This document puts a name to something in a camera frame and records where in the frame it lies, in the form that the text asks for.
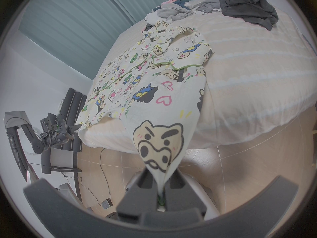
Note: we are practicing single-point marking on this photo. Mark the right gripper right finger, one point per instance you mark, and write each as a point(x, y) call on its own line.
point(185, 199)

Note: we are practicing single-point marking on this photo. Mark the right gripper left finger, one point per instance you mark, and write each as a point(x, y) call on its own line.
point(138, 197)

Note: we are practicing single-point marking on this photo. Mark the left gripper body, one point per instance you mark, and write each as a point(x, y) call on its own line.
point(64, 132)

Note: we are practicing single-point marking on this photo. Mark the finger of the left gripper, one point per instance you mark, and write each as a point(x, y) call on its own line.
point(74, 129)

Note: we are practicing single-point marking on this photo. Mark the white printed pyjama top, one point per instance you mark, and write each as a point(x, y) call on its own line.
point(153, 103)

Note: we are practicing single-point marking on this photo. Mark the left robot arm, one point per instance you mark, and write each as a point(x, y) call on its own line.
point(14, 137)

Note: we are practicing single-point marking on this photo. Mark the pile of clothes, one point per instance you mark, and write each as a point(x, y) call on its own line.
point(170, 11)

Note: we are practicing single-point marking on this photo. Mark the black padded sofa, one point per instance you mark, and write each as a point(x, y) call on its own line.
point(71, 108)

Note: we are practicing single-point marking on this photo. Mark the dark grey small table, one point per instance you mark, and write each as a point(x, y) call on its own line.
point(59, 160)

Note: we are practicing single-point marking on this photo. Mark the grey power adapter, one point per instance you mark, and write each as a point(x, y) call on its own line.
point(107, 203)

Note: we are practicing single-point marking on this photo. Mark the bed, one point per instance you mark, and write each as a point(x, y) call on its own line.
point(247, 83)

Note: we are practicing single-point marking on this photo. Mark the grey garment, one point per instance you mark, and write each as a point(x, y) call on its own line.
point(208, 6)

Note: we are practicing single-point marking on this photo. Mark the black garment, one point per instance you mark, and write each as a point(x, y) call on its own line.
point(250, 6)

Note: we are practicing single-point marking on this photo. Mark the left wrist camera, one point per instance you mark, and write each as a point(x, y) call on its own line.
point(47, 124)

